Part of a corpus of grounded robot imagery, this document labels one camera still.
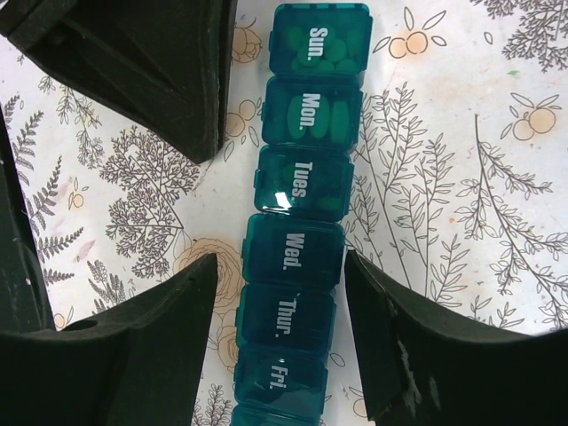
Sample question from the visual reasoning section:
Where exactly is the floral table mat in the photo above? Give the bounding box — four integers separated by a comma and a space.
1, 1, 567, 425

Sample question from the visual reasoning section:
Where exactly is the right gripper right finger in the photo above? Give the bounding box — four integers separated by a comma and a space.
344, 251, 567, 425

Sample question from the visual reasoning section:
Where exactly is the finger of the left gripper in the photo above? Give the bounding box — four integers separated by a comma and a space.
1, 0, 236, 163

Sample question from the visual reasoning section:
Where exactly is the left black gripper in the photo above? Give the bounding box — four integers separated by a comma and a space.
0, 122, 55, 333

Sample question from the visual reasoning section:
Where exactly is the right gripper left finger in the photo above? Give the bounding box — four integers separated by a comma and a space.
1, 254, 217, 425

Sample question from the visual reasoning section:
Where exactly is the teal weekly pill organizer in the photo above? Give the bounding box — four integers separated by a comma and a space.
231, 3, 373, 425

